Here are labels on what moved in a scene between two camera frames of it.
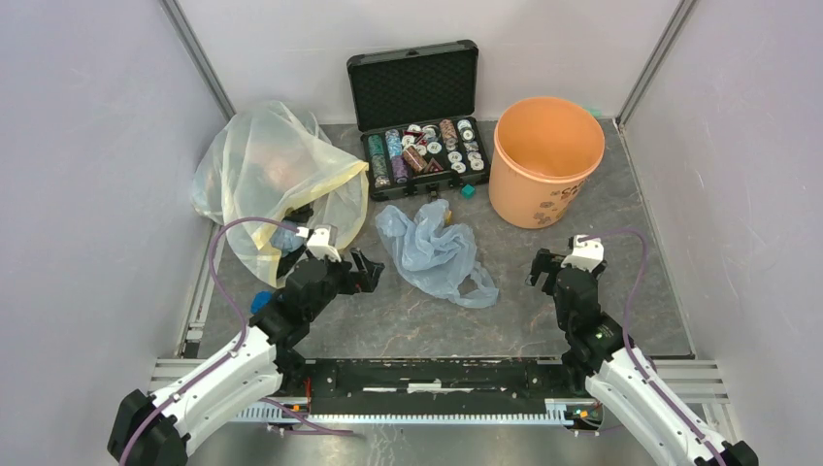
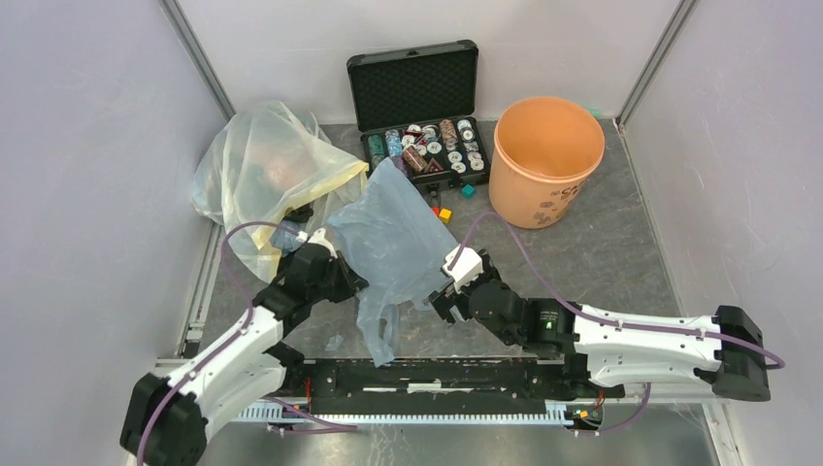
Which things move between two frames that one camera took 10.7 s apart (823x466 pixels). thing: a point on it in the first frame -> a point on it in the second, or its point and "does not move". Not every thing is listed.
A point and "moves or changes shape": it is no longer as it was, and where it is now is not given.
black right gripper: (544, 262) -> (442, 303)
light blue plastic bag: (440, 256) moves or changes shape
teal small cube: (468, 191) does not move
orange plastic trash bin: (543, 152) does not move
